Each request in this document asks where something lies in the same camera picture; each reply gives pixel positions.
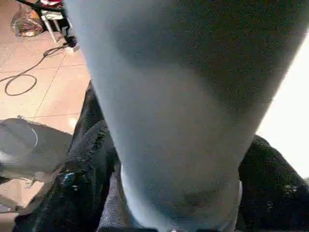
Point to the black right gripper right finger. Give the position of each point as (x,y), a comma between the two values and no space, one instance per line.
(275,193)

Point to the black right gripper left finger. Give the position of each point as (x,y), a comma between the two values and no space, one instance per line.
(72,193)

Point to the white plastic table top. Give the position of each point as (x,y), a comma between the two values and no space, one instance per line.
(289,111)

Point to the white plastic table leg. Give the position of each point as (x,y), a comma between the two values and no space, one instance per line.
(193,96)

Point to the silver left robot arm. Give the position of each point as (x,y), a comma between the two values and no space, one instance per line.
(29,147)

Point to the crumpled plastic bag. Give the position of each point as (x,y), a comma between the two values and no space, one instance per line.
(26,21)

